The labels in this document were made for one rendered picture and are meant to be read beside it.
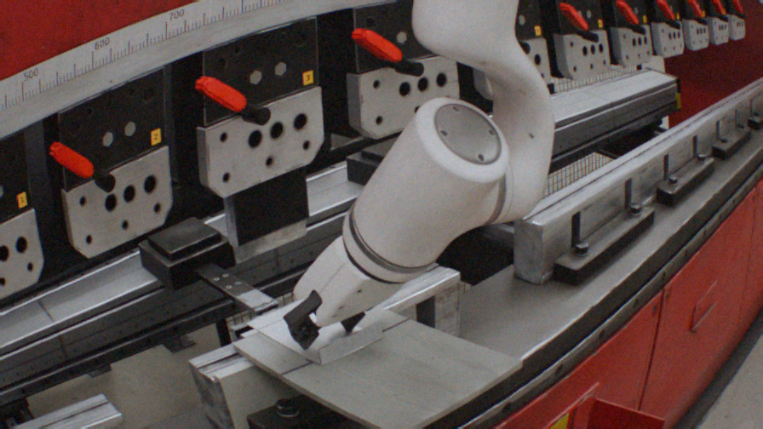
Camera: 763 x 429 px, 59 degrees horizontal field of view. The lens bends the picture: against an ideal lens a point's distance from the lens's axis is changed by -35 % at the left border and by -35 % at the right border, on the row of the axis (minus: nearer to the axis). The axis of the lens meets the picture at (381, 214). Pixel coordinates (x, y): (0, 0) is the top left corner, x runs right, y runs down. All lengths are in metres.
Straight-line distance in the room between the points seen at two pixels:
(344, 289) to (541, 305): 0.50
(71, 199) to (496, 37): 0.42
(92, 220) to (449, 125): 0.35
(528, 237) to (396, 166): 0.60
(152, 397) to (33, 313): 1.60
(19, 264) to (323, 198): 0.76
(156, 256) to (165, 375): 1.70
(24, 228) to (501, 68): 0.48
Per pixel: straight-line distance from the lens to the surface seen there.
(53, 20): 0.79
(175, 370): 2.92
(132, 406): 2.74
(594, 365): 1.41
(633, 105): 2.07
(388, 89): 1.05
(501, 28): 0.74
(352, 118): 1.04
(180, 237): 1.23
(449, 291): 1.22
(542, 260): 1.36
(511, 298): 1.35
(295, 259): 1.37
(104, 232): 0.86
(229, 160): 0.93
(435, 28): 0.73
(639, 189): 1.63
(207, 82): 0.85
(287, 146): 0.97
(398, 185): 0.78
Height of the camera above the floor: 1.50
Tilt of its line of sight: 22 degrees down
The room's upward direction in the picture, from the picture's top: 4 degrees counter-clockwise
